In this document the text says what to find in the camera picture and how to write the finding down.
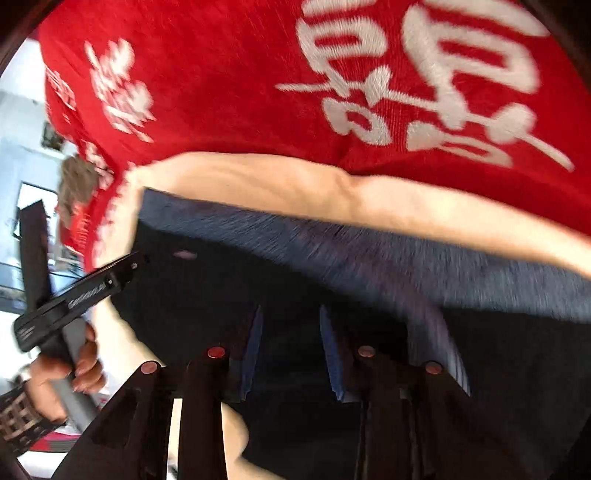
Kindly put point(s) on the person's left hand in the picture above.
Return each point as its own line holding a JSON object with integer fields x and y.
{"x": 88, "y": 378}

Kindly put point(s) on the grey-brown garment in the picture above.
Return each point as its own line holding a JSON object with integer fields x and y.
{"x": 79, "y": 180}

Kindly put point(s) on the red blanket with white characters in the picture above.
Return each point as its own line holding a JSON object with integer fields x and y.
{"x": 473, "y": 96}

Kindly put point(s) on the cream fleece blanket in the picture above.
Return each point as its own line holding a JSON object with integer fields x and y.
{"x": 401, "y": 243}

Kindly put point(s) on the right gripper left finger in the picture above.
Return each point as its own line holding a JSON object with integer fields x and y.
{"x": 161, "y": 412}

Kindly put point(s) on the black pants with blue trim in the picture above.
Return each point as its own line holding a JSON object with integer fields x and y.
{"x": 194, "y": 290}

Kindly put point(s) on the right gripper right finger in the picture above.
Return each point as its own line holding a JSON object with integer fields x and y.
{"x": 417, "y": 419}

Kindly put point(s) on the patterned sleeve left forearm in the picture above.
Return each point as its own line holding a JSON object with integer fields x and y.
{"x": 29, "y": 411}

